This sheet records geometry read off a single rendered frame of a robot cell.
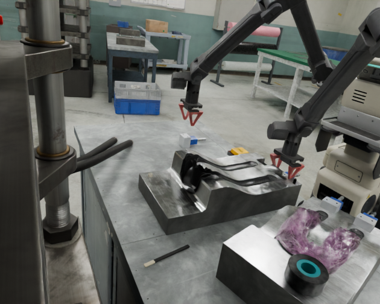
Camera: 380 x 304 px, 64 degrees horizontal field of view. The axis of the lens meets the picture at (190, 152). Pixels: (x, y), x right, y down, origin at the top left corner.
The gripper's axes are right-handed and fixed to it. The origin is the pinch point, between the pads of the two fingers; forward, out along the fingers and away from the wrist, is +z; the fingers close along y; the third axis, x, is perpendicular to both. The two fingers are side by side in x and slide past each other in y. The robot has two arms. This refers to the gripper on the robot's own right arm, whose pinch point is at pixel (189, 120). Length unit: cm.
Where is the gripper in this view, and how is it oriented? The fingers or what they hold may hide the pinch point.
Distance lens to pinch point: 140.6
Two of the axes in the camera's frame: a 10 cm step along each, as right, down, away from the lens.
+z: -1.3, 8.9, 4.3
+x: 8.9, -0.9, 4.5
